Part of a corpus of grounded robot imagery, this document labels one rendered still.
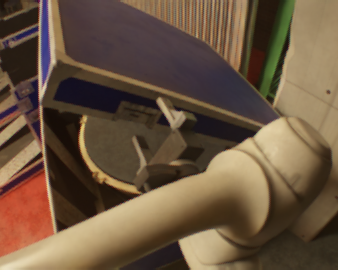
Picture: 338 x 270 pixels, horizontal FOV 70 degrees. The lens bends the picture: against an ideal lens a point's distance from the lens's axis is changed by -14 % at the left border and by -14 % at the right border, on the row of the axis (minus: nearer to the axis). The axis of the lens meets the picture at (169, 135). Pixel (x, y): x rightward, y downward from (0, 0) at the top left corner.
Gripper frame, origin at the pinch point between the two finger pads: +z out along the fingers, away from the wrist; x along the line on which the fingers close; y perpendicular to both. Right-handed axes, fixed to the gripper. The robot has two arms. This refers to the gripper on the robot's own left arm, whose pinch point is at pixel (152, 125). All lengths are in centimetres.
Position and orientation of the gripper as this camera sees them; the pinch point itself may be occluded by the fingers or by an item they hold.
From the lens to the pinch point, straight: 60.2
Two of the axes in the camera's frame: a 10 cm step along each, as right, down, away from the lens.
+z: -3.7, -6.7, 6.4
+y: 7.7, 1.6, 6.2
